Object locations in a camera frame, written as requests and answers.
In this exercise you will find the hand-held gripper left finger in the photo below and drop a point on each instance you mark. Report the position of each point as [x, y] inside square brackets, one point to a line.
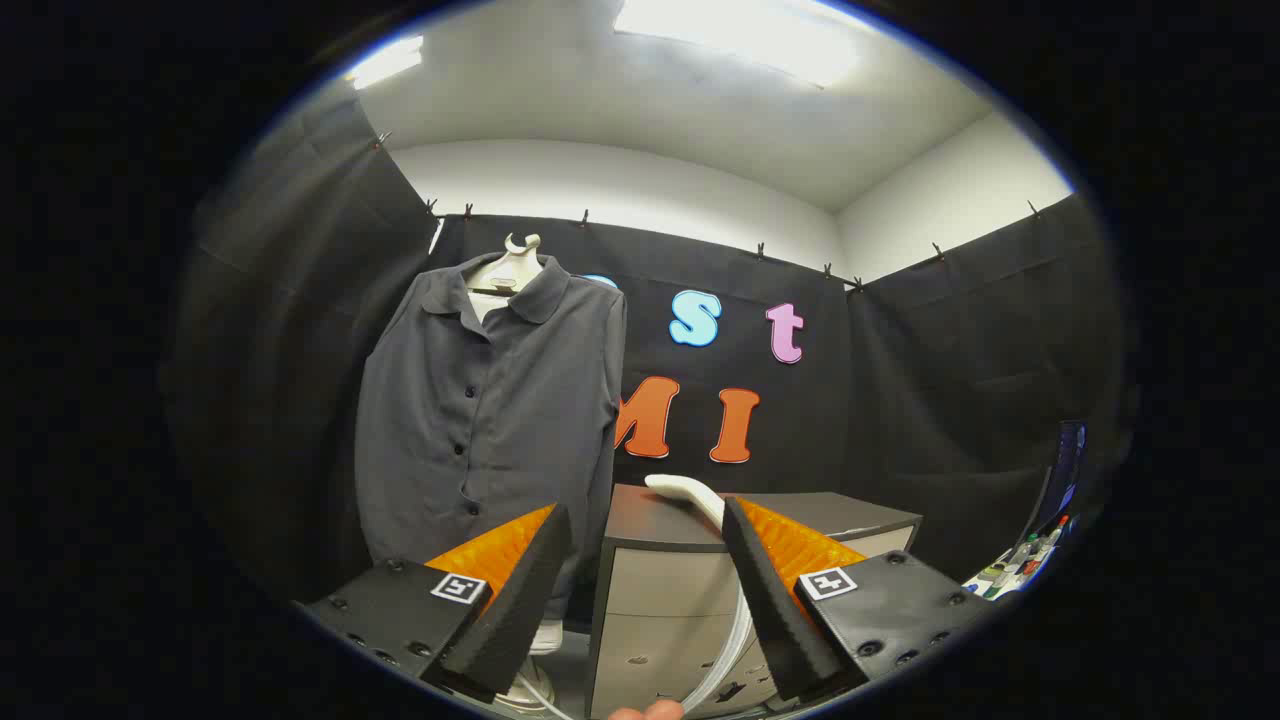
[520, 600]

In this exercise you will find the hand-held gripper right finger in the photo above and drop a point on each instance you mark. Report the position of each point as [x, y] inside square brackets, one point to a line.
[770, 610]

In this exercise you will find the dark grey button shirt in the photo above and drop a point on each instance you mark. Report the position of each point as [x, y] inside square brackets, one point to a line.
[500, 420]

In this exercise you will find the white steamer stand base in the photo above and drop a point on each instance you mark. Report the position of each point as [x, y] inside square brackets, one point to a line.
[545, 638]

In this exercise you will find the white clothes hanger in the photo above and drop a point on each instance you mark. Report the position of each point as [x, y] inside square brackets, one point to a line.
[510, 268]

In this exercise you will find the grey cabinet with drawers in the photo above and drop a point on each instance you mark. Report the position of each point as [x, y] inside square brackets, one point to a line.
[660, 590]

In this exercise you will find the black backdrop cloth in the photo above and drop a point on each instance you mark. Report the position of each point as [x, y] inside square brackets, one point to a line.
[900, 400]

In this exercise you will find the small coloured desk items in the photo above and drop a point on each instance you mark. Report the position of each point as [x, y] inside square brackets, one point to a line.
[1015, 570]

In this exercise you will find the row of backdrop clips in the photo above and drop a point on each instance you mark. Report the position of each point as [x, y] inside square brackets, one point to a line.
[585, 216]

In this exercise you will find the small ceiling light panel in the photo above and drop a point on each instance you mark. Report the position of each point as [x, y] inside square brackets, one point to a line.
[385, 62]

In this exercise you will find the large ceiling light panel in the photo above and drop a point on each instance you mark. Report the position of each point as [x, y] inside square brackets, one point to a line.
[740, 35]

